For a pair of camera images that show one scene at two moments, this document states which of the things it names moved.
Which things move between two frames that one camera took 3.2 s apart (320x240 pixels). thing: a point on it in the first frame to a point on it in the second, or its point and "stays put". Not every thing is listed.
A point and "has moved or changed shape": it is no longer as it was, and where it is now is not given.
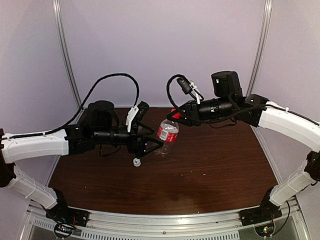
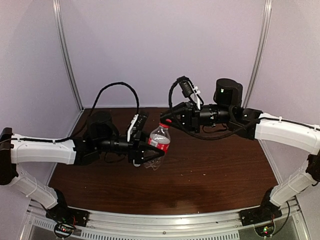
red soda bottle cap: [177, 115] has moved or changed shape
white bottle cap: [136, 162] stays put
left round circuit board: [64, 229] stays put
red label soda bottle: [168, 131] has moved or changed shape
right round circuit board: [265, 230] stays put
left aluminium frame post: [56, 6] stays put
